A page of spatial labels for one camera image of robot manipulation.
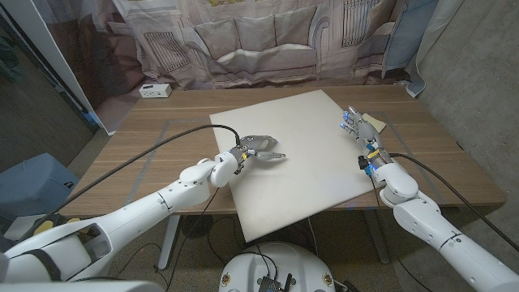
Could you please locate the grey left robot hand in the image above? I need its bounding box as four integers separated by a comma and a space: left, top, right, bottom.
229, 135, 287, 176

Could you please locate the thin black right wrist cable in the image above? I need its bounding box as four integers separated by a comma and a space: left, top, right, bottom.
367, 174, 441, 292

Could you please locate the white robot torso edge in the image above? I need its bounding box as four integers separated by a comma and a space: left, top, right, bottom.
0, 281, 165, 292

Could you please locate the yellow sponge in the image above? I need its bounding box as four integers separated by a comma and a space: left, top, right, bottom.
362, 112, 387, 134

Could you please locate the black floor cable loop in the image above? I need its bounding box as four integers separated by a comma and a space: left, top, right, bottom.
207, 217, 244, 267

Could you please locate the white partition frame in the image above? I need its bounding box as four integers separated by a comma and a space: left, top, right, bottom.
0, 0, 117, 137

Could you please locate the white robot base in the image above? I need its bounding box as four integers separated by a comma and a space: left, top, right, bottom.
218, 242, 337, 292

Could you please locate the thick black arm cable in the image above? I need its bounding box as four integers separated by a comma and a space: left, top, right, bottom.
15, 123, 242, 243
388, 152, 519, 252

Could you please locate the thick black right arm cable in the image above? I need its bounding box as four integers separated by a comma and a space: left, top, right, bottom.
388, 152, 519, 252

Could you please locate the white floor cable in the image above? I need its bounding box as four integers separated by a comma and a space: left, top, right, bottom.
306, 217, 321, 257

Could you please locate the black electronics module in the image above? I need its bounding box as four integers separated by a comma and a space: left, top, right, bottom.
257, 273, 294, 292

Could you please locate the white power strip box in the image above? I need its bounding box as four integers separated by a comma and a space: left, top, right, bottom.
138, 83, 173, 99

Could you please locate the white table leg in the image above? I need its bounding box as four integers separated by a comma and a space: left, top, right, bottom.
157, 214, 182, 268

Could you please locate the grey table leg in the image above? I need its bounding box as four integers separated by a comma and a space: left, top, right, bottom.
362, 209, 391, 264

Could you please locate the white memory foam sheet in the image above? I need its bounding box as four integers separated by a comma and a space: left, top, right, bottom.
209, 88, 376, 243

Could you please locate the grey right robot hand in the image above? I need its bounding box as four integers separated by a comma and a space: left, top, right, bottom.
339, 105, 394, 178

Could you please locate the thin black left wrist cable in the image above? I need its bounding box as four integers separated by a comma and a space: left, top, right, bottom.
164, 187, 221, 288

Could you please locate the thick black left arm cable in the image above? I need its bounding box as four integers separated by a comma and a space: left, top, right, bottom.
15, 123, 242, 243

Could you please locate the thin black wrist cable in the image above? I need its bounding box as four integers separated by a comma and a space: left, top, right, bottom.
164, 187, 221, 288
367, 174, 441, 292

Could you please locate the round black floor fan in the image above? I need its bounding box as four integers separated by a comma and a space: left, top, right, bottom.
181, 214, 214, 239

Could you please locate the grey-blue plastic bin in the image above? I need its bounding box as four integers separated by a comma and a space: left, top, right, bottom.
0, 152, 80, 222

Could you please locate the printed sofa backdrop cloth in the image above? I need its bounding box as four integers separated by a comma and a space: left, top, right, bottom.
31, 0, 467, 135

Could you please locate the white box with yellow pads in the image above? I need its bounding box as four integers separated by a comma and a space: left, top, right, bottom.
6, 217, 82, 240

